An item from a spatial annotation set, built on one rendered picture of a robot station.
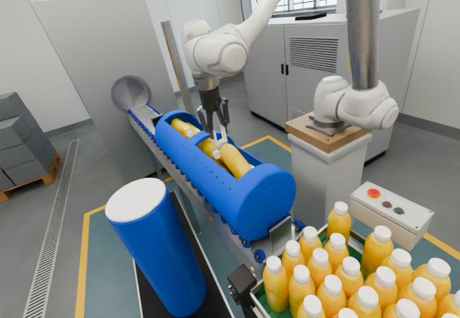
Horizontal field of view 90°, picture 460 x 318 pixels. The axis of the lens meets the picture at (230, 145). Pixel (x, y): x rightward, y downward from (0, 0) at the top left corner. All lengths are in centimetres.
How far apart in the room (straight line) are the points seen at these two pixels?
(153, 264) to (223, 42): 106
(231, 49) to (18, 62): 536
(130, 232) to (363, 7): 122
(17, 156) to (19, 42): 241
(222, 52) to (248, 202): 45
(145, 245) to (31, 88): 497
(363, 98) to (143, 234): 110
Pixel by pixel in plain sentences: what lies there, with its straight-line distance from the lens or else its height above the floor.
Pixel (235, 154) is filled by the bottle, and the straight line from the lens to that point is 86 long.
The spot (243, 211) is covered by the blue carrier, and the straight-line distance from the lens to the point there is 77.
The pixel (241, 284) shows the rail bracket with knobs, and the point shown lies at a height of 100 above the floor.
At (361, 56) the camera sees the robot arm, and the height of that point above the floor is 147.
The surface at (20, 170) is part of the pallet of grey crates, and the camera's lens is 414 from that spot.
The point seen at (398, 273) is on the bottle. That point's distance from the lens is 79.
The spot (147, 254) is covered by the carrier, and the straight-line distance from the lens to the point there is 124.
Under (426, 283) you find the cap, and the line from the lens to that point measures 75.
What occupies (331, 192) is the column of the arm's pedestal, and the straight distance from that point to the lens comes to 145.
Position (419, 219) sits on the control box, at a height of 110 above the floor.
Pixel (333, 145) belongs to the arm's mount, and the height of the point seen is 104.
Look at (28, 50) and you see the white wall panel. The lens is 573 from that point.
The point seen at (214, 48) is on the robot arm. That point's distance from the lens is 61.
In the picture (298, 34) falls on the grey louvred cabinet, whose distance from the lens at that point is 277.
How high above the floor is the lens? 172
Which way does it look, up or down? 31 degrees down
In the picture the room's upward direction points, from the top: 11 degrees counter-clockwise
